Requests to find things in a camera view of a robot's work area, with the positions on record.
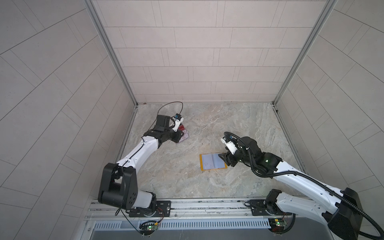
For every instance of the white vent grille strip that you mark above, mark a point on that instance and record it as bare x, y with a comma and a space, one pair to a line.
191, 224

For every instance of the left green circuit board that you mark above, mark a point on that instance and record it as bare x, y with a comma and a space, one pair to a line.
149, 227

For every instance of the yellow leather card holder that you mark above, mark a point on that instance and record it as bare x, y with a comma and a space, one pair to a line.
213, 162

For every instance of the green circuit board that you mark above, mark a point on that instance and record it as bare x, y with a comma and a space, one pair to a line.
149, 227
277, 225

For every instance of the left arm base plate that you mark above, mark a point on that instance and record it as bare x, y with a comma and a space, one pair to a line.
158, 210

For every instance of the aluminium mounting rail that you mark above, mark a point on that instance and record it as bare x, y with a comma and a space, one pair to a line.
226, 208

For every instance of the clear acrylic card box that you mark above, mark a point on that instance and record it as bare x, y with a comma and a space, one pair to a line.
184, 136

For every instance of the right green circuit board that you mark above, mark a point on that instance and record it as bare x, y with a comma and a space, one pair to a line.
277, 225

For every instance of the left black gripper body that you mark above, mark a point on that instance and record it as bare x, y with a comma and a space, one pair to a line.
174, 136

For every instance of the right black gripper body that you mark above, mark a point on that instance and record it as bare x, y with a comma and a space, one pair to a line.
235, 158

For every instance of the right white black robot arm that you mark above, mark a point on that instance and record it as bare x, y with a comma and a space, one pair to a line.
338, 209

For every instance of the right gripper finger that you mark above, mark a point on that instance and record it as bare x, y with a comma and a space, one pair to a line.
224, 156
228, 163

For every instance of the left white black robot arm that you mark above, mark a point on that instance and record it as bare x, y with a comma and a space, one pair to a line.
119, 184

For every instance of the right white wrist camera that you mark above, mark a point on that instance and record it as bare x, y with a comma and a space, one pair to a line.
231, 146

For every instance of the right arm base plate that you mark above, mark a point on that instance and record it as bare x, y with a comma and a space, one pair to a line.
261, 208

